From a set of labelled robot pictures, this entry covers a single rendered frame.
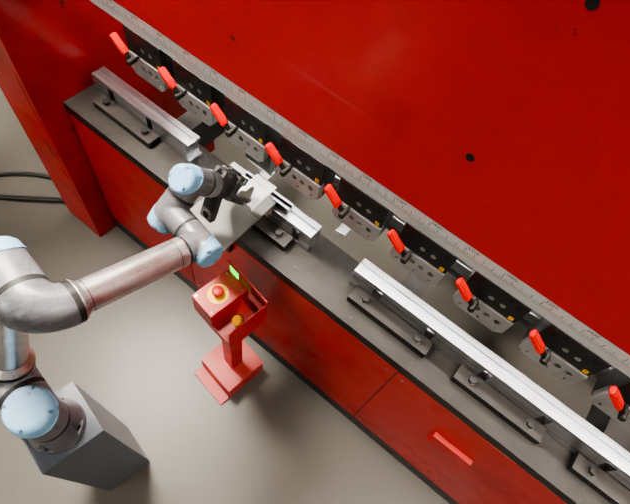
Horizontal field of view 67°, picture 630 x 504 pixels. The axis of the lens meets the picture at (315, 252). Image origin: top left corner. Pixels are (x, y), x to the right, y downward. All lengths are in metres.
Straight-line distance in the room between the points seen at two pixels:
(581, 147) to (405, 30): 0.35
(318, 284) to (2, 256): 0.89
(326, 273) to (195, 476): 1.12
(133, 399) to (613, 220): 2.01
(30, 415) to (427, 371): 1.08
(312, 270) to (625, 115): 1.05
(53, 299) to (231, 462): 1.42
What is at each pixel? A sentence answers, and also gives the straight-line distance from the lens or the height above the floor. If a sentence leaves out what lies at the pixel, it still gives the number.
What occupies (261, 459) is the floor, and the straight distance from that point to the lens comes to 2.30.
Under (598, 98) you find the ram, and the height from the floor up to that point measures 1.84.
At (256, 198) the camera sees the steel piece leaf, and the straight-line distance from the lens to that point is 1.58.
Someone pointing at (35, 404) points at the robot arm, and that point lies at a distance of 1.41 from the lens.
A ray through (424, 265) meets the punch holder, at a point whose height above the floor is 1.24.
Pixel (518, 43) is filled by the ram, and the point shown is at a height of 1.86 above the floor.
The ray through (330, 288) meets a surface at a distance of 1.58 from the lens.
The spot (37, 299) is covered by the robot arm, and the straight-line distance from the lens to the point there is 1.07.
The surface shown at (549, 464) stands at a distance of 1.66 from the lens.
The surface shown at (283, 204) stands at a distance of 1.57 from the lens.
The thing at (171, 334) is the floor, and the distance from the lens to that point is 2.45.
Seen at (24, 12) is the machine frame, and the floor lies 1.24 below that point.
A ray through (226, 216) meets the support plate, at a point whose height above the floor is 1.00.
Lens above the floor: 2.29
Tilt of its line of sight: 60 degrees down
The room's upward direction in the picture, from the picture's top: 15 degrees clockwise
